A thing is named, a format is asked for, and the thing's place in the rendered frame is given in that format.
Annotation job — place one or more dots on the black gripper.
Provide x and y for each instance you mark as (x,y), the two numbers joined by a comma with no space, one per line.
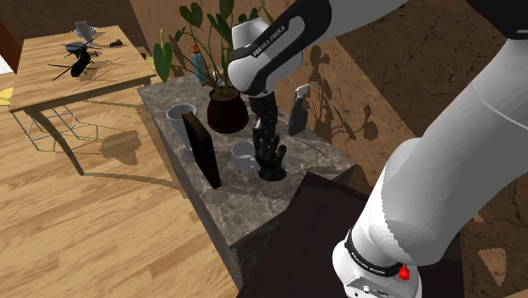
(265,109)

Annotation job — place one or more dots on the dark brown book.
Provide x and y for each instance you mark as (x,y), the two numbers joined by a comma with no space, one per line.
(202,148)

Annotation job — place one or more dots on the green plant in brown pot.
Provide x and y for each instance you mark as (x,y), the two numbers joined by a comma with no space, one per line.
(226,111)

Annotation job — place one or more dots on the dark maroon robot stand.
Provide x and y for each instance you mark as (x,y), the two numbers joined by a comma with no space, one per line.
(301,231)

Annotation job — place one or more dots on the grey marble cabinet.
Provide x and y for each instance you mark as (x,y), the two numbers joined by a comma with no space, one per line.
(243,202)

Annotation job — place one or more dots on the wooden table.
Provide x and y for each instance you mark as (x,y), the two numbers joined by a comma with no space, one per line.
(37,78)

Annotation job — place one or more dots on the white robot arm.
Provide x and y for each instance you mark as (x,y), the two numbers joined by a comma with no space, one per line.
(445,165)

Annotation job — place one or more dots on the blue soap dispenser bottle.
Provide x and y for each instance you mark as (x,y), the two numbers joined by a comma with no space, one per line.
(199,66)

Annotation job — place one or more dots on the grey spray bottle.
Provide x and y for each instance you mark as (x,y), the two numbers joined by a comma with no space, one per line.
(298,115)

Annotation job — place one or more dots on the tall grey cup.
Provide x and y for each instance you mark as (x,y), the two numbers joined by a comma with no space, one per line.
(178,119)

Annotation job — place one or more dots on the black hand figure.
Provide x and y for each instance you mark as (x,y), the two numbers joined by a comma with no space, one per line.
(270,159)

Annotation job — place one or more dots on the white mug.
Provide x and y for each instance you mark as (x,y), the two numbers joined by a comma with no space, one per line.
(243,159)

